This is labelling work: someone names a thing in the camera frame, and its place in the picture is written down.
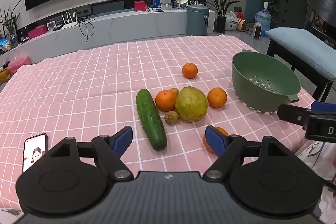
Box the brown kiwi back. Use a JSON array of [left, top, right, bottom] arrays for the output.
[[170, 88, 179, 95]]

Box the light blue seat cushion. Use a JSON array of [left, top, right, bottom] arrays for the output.
[[265, 27, 335, 81]]

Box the black cable on console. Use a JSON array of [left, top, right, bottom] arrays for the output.
[[77, 16, 96, 43]]

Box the grey pedal trash bin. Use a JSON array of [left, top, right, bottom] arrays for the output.
[[186, 5, 210, 36]]

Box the smartphone with lit screen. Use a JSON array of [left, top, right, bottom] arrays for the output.
[[22, 133, 49, 172]]

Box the black bench frame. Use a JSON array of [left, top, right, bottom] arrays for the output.
[[266, 39, 334, 102]]

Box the potted long-leaf plant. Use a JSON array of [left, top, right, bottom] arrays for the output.
[[207, 0, 240, 34]]

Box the pink storage box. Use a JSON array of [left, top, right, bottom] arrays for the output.
[[8, 54, 31, 75]]

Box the white marble tv console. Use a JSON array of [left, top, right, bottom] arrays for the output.
[[1, 9, 187, 64]]

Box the brown kiwi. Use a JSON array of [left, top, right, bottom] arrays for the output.
[[170, 88, 179, 95], [165, 111, 179, 124]]

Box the white wifi router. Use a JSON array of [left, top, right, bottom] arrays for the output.
[[62, 10, 78, 29]]

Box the pink box on console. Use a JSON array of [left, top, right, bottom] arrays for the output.
[[28, 24, 48, 39]]

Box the pink checked tablecloth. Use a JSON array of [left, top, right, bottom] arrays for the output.
[[1, 35, 305, 208]]

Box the large yellow-green pomelo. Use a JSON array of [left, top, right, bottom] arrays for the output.
[[175, 86, 208, 123]]

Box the orange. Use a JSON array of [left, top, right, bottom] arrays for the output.
[[155, 90, 177, 112], [203, 126, 229, 157], [207, 88, 227, 109], [182, 63, 198, 79]]

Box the small white space heater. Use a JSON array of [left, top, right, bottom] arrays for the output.
[[252, 22, 262, 39]]

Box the potted plant left console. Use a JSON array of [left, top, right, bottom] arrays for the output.
[[1, 1, 21, 47]]

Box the blue water jug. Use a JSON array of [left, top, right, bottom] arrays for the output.
[[255, 2, 272, 36]]

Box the white plastic bag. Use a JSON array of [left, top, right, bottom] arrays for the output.
[[224, 11, 239, 31]]

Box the dark drawer cabinet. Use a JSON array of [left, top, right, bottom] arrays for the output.
[[274, 0, 307, 28]]

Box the green cucumber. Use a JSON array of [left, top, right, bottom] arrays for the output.
[[135, 89, 167, 151]]

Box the green colander bowl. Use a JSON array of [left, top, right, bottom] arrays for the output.
[[232, 50, 301, 113]]

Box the red box on console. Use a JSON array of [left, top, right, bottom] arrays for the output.
[[133, 1, 146, 12]]

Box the yellow box on floor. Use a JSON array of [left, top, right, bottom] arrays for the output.
[[0, 69, 11, 84]]

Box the brown kiwi front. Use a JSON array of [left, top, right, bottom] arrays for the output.
[[165, 111, 179, 124]]

